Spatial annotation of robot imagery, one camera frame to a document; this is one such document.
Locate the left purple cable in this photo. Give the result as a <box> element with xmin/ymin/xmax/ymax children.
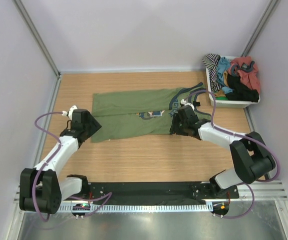
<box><xmin>31</xmin><ymin>111</ymin><xmax>113</xmax><ymax>223</ymax></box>

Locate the yellow garment in basket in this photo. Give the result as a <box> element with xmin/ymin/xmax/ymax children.
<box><xmin>213</xmin><ymin>90</ymin><xmax>228</xmax><ymax>101</ymax></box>

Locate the black tank top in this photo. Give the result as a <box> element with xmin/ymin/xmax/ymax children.
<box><xmin>225</xmin><ymin>75</ymin><xmax>259</xmax><ymax>103</ymax></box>

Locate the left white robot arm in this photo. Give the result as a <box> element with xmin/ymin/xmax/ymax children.
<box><xmin>19</xmin><ymin>105</ymin><xmax>101</xmax><ymax>215</ymax></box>

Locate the white slotted cable duct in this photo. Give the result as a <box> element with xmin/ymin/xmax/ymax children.
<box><xmin>58</xmin><ymin>202</ymin><xmax>213</xmax><ymax>213</ymax></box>

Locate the aluminium frame rail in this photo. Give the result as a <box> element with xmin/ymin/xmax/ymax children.
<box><xmin>13</xmin><ymin>181</ymin><xmax>288</xmax><ymax>205</ymax></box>

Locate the green tank top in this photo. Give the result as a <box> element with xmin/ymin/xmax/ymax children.
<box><xmin>91</xmin><ymin>82</ymin><xmax>211</xmax><ymax>143</ymax></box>

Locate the light blue tank top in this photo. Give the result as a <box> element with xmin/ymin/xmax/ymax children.
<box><xmin>216</xmin><ymin>56</ymin><xmax>233</xmax><ymax>94</ymax></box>

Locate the striped tank top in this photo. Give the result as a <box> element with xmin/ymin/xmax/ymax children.
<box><xmin>202</xmin><ymin>53</ymin><xmax>221</xmax><ymax>93</ymax></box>

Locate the pink tank top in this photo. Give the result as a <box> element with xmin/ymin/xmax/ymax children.
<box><xmin>227</xmin><ymin>56</ymin><xmax>260</xmax><ymax>93</ymax></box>

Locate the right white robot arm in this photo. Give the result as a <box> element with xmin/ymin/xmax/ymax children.
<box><xmin>170</xmin><ymin>105</ymin><xmax>276</xmax><ymax>198</ymax></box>

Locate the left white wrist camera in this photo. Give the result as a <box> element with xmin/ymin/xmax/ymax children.
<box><xmin>61</xmin><ymin>105</ymin><xmax>78</xmax><ymax>120</ymax></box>

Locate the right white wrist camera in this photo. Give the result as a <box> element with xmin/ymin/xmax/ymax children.
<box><xmin>180</xmin><ymin>99</ymin><xmax>194</xmax><ymax>109</ymax></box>

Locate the left aluminium corner post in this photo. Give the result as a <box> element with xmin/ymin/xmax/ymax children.
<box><xmin>12</xmin><ymin>0</ymin><xmax>61</xmax><ymax>78</ymax></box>

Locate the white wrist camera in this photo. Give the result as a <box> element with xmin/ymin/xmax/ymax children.
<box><xmin>61</xmin><ymin>105</ymin><xmax>78</xmax><ymax>120</ymax></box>
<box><xmin>180</xmin><ymin>99</ymin><xmax>194</xmax><ymax>109</ymax></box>

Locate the aluminium corner post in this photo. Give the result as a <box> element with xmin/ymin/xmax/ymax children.
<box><xmin>241</xmin><ymin>0</ymin><xmax>281</xmax><ymax>57</ymax></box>
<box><xmin>12</xmin><ymin>0</ymin><xmax>61</xmax><ymax>78</ymax></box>

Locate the white laundry basket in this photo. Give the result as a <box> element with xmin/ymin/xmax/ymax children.
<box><xmin>202</xmin><ymin>53</ymin><xmax>260</xmax><ymax>108</ymax></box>

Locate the right aluminium corner post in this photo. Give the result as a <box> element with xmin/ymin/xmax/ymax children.
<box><xmin>241</xmin><ymin>0</ymin><xmax>281</xmax><ymax>57</ymax></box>

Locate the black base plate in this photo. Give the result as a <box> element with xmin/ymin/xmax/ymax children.
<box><xmin>74</xmin><ymin>181</ymin><xmax>239</xmax><ymax>201</ymax></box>

